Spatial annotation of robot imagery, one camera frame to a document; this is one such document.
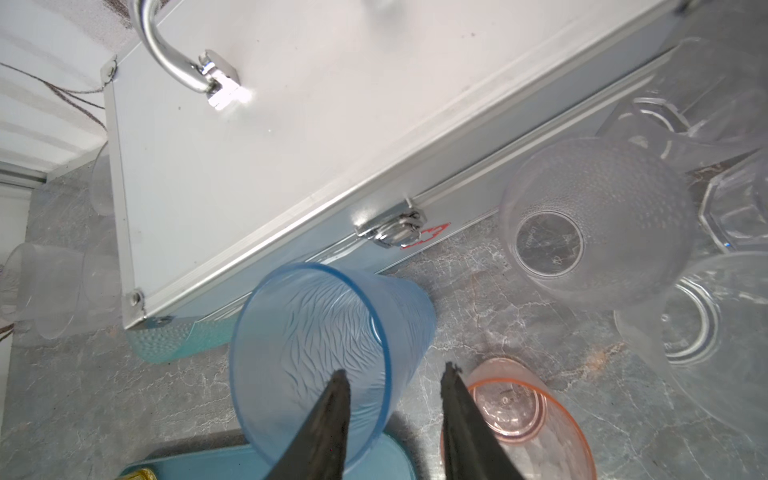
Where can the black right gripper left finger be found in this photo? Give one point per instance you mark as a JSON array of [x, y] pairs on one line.
[[318, 451]]

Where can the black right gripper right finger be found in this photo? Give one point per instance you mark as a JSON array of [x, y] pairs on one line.
[[470, 449]]

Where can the pink plastic cup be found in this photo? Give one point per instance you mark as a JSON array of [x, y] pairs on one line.
[[538, 434]]

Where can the teal plastic tray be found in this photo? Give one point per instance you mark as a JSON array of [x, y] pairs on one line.
[[386, 460]]

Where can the blue plastic cup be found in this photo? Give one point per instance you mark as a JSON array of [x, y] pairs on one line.
[[305, 321]]

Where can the yellow plastic cup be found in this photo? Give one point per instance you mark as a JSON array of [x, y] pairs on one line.
[[140, 474]]

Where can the teal plastic cup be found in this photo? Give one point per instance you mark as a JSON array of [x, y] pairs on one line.
[[170, 342]]

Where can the frosted dotted clear cup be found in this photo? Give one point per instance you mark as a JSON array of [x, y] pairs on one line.
[[597, 224]]

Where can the clear glass front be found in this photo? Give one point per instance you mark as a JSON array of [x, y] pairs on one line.
[[707, 336]]

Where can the clear faceted glass middle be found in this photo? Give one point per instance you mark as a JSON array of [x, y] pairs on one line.
[[62, 292]]

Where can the clear faceted glass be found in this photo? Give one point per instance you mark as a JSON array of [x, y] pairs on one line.
[[100, 187], [734, 208], [62, 292], [707, 104]]

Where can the silver aluminium first aid case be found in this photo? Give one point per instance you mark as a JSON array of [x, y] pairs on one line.
[[245, 135]]

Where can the clear faceted glass right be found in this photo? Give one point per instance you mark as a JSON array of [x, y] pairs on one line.
[[734, 208]]

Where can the clear faceted glass back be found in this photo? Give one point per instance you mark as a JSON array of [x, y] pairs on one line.
[[707, 104]]

